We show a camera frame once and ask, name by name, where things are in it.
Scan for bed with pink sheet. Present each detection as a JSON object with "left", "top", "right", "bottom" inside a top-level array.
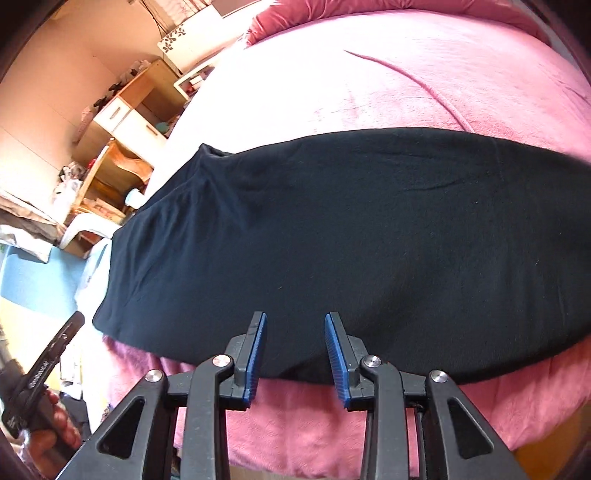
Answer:
[{"left": 99, "top": 9, "right": 591, "bottom": 476}]

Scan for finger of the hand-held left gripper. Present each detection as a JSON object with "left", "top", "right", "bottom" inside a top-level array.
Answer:
[{"left": 28, "top": 311, "right": 86, "bottom": 386}]

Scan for wooden desk with white cabinet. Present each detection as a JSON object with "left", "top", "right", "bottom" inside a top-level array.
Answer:
[{"left": 73, "top": 58, "right": 190, "bottom": 162}]

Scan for grey headboard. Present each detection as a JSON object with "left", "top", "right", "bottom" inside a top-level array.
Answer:
[{"left": 210, "top": 0, "right": 278, "bottom": 19}]

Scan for red duvet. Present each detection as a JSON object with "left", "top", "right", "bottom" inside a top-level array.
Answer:
[{"left": 247, "top": 0, "right": 552, "bottom": 47}]

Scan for white and grey nightstand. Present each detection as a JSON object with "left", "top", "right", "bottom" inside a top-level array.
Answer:
[{"left": 173, "top": 65, "right": 218, "bottom": 100}]

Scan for wooden side table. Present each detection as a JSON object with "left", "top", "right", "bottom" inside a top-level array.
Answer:
[{"left": 58, "top": 138, "right": 155, "bottom": 227}]

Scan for clear plastic bag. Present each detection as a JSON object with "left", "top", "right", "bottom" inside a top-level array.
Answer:
[{"left": 50, "top": 178, "right": 84, "bottom": 208}]

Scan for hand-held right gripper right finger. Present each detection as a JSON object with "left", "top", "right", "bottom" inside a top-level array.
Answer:
[{"left": 324, "top": 311, "right": 532, "bottom": 480}]

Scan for person's left hand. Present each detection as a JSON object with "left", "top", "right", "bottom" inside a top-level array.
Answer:
[{"left": 22, "top": 391, "right": 83, "bottom": 478}]

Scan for black pants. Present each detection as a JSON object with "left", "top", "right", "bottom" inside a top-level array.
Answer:
[{"left": 92, "top": 126, "right": 591, "bottom": 386}]

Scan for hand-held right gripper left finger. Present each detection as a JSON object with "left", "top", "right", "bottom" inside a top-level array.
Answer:
[{"left": 55, "top": 311, "right": 269, "bottom": 480}]

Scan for white floral headboard panel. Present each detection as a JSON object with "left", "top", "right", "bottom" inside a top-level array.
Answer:
[{"left": 156, "top": 14, "right": 227, "bottom": 75}]

